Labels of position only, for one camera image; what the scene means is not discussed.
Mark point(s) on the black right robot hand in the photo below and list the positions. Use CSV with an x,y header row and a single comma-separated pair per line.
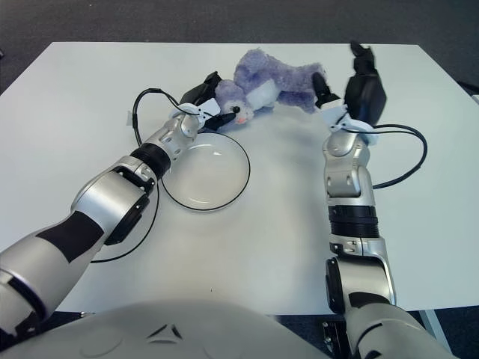
x,y
365,97

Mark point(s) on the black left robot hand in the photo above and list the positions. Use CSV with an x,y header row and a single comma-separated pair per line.
x,y
200,91

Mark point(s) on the purple plush bunny doll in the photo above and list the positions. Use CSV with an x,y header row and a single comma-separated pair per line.
x,y
269,78

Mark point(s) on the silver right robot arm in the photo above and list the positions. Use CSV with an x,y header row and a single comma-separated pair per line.
x,y
348,179

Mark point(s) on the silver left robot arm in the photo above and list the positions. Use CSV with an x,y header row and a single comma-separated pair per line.
x,y
112,194

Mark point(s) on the white plate with black rim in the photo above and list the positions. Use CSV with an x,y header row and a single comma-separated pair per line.
x,y
213,175

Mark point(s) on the grey table leg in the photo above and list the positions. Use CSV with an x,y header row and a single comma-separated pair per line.
x,y
432,333

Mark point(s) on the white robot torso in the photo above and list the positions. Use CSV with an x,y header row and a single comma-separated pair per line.
x,y
168,336

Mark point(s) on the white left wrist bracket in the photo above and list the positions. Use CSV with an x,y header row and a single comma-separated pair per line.
x,y
207,108

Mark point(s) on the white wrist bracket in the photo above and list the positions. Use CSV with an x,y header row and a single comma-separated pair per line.
x,y
335,114
207,108

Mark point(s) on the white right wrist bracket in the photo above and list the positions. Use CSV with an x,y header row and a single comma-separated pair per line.
x,y
335,114

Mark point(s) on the black metal stand bracket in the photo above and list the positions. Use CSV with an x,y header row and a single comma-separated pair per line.
x,y
331,336

